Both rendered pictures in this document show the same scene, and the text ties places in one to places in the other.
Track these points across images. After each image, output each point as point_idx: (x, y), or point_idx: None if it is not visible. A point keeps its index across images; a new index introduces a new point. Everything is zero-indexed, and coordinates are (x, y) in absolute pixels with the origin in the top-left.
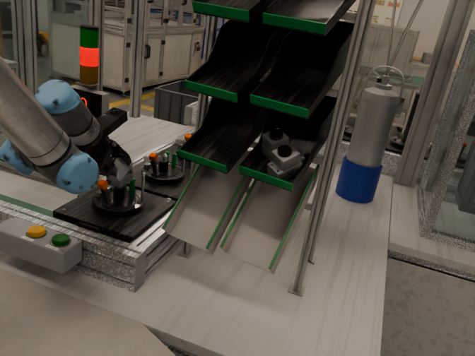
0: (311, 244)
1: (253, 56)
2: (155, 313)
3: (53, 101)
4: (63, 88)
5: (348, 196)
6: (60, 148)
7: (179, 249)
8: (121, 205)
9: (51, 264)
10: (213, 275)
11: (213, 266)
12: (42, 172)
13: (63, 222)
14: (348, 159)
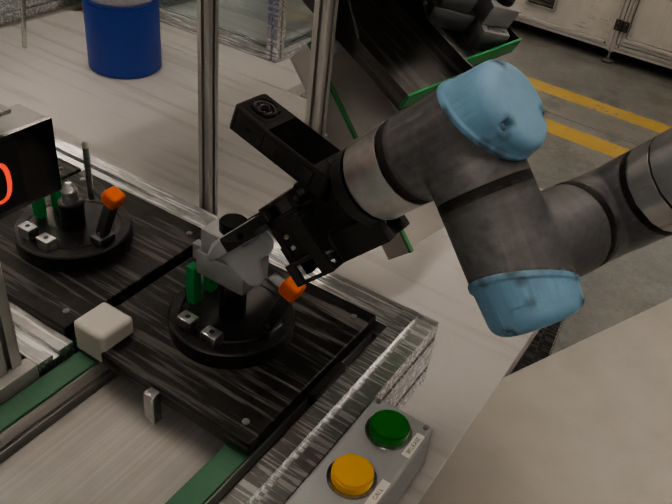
0: None
1: None
2: (476, 359)
3: (542, 115)
4: (522, 75)
5: (143, 70)
6: None
7: None
8: (268, 309)
9: (412, 474)
10: (369, 276)
11: (344, 271)
12: (648, 244)
13: (298, 429)
14: (114, 4)
